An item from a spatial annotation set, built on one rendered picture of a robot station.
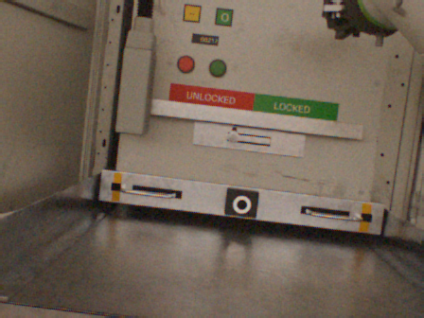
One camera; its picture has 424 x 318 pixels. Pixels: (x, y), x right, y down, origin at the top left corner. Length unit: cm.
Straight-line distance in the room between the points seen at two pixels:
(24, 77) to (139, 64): 23
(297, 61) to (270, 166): 20
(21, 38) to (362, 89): 63
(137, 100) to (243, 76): 22
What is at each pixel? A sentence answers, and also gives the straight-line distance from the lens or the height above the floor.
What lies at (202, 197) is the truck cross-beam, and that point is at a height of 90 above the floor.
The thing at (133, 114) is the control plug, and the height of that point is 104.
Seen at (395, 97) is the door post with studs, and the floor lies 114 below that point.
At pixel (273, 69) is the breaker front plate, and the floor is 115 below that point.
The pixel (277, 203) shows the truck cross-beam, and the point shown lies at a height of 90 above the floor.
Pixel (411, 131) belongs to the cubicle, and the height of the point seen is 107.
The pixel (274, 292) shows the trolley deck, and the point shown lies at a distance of 66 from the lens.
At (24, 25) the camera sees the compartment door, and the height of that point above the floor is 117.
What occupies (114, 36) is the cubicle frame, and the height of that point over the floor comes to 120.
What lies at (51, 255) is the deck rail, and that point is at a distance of 70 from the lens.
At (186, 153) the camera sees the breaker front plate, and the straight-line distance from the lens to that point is 99.
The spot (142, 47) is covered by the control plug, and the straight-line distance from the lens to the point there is 90.
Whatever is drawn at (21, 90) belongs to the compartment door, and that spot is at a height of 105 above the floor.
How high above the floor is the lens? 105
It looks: 5 degrees down
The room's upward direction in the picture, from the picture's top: 7 degrees clockwise
